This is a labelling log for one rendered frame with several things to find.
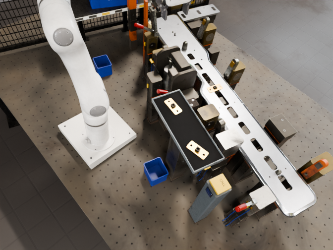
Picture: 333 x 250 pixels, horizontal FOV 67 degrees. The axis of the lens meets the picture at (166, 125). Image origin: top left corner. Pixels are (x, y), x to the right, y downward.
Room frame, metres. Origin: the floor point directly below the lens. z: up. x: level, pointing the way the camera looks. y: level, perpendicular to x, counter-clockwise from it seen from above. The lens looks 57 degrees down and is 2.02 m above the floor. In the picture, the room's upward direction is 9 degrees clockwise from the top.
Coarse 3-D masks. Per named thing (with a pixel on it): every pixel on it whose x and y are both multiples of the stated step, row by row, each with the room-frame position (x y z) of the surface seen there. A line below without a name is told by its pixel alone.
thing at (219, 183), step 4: (220, 176) 0.37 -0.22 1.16; (212, 180) 0.35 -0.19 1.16; (216, 180) 0.35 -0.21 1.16; (220, 180) 0.35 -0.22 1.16; (224, 180) 0.36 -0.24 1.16; (212, 184) 0.34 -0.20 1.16; (216, 184) 0.34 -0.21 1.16; (220, 184) 0.34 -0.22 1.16; (224, 184) 0.34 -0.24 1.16; (228, 184) 0.34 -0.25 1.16; (216, 188) 0.32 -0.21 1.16; (220, 188) 0.32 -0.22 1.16; (224, 188) 0.33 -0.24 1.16; (228, 188) 0.33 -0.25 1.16; (216, 192) 0.31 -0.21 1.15; (220, 192) 0.31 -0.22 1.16
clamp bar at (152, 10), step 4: (152, 8) 1.23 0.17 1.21; (156, 8) 1.24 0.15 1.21; (148, 12) 1.21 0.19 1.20; (152, 12) 1.21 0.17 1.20; (152, 16) 1.21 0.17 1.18; (152, 20) 1.22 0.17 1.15; (156, 20) 1.23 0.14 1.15; (152, 24) 1.23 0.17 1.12; (156, 24) 1.23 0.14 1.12; (152, 28) 1.24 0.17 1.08; (156, 28) 1.23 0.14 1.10
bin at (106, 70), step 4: (100, 56) 1.25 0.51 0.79; (104, 56) 1.27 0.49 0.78; (96, 60) 1.24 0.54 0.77; (100, 60) 1.25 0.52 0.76; (104, 60) 1.27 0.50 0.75; (108, 60) 1.24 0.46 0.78; (96, 64) 1.23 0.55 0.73; (100, 64) 1.25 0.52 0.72; (104, 64) 1.26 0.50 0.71; (108, 64) 1.26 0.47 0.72; (96, 68) 1.18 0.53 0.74; (100, 68) 1.15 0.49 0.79; (104, 68) 1.16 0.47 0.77; (108, 68) 1.18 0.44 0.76; (100, 72) 1.15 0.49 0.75; (104, 72) 1.16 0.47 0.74; (108, 72) 1.18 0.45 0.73; (100, 76) 1.14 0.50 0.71; (104, 76) 1.16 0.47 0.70
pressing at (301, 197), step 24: (168, 24) 1.42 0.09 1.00; (192, 48) 1.23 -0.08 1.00; (216, 72) 1.06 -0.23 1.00; (216, 96) 0.88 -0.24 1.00; (240, 120) 0.75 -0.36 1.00; (264, 144) 0.63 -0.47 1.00; (264, 168) 0.51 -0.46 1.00; (288, 168) 0.53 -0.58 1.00; (288, 192) 0.41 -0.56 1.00; (312, 192) 0.43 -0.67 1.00; (288, 216) 0.31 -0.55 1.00
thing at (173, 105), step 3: (168, 99) 0.68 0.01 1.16; (171, 99) 0.69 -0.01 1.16; (165, 102) 0.66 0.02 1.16; (168, 102) 0.67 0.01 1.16; (171, 102) 0.67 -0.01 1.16; (174, 102) 0.67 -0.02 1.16; (168, 105) 0.65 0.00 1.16; (171, 105) 0.65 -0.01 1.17; (174, 105) 0.65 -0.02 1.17; (177, 105) 0.66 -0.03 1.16; (171, 108) 0.64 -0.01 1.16; (174, 108) 0.64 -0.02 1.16; (177, 108) 0.64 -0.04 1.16; (174, 111) 0.63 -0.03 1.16; (180, 111) 0.63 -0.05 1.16; (174, 114) 0.61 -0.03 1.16
